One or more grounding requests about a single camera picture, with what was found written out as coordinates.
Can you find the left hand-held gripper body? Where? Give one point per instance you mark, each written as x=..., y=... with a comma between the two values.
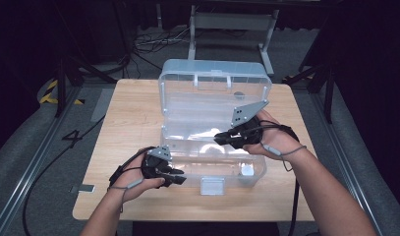
x=155, y=164

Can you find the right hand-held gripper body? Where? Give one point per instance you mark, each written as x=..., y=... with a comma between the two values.
x=248, y=131

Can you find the clear plastic storage box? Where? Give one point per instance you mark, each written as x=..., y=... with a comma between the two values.
x=204, y=108

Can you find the person's left hand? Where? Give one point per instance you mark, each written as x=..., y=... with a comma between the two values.
x=132, y=183

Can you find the person's right hand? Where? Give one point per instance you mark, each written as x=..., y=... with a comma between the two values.
x=279, y=144

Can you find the small grey tape piece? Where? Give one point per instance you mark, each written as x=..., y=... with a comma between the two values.
x=84, y=188

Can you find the long grey tape strip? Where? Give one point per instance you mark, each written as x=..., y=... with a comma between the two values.
x=102, y=105

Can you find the black metal stand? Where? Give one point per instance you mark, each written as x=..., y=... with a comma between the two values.
x=328, y=98
x=61, y=91

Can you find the desk with grey metal legs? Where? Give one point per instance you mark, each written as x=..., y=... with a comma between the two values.
x=233, y=21

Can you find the black curtain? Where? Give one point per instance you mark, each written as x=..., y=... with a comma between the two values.
x=374, y=82
x=17, y=65

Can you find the metal floor rail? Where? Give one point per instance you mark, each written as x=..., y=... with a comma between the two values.
x=30, y=170
x=348, y=157

